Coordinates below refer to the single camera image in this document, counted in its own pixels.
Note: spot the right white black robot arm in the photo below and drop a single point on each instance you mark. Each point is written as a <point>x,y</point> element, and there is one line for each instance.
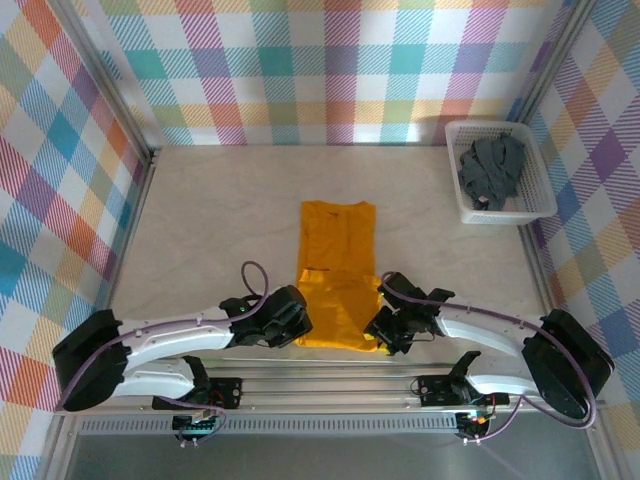
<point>480,325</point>

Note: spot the white plastic basket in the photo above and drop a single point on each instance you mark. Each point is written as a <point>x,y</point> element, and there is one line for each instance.
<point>537,185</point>

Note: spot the grey t-shirt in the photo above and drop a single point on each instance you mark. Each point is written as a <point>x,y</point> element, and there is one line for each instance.
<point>492,170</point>

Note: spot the aluminium frame post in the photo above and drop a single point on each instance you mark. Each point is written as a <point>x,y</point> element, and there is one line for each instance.
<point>105,80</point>
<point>550,60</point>

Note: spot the grey metal panel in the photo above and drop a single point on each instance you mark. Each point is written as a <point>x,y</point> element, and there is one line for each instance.
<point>325,457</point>

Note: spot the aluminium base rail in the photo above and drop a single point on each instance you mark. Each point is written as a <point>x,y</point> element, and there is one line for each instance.
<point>325,390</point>

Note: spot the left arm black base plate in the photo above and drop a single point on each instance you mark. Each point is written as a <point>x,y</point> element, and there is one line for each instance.
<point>230,392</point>

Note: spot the yellow t-shirt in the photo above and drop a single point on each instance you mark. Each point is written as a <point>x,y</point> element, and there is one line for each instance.
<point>335,240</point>

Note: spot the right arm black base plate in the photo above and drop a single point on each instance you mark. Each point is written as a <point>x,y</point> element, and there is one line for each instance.
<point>432,390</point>

